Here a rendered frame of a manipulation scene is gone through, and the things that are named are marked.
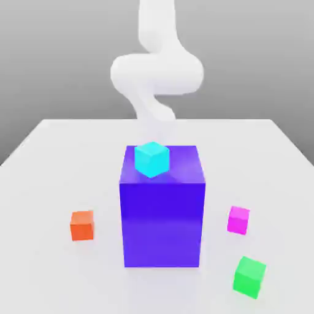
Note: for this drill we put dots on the small cyan cube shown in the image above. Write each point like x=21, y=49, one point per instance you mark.
x=151, y=159

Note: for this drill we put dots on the small orange cube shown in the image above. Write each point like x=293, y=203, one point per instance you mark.
x=82, y=227

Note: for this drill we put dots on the small magenta cube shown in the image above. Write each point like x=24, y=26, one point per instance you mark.
x=238, y=220

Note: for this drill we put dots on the small green cube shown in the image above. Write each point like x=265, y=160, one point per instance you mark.
x=248, y=278

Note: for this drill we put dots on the large purple box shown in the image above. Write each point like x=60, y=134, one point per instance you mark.
x=162, y=220

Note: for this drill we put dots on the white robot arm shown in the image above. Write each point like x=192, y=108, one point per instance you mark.
x=157, y=71

